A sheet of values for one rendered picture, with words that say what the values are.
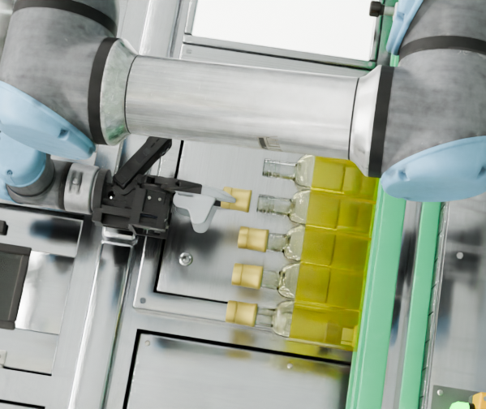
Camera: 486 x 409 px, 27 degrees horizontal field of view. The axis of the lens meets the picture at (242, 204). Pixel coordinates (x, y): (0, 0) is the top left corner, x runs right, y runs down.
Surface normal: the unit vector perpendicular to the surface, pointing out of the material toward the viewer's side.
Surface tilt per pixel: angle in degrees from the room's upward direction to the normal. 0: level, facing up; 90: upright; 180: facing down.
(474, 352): 90
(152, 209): 90
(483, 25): 108
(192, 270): 90
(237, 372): 91
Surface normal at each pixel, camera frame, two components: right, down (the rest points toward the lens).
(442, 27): -0.40, -0.28
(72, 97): -0.18, 0.25
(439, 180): -0.03, 0.96
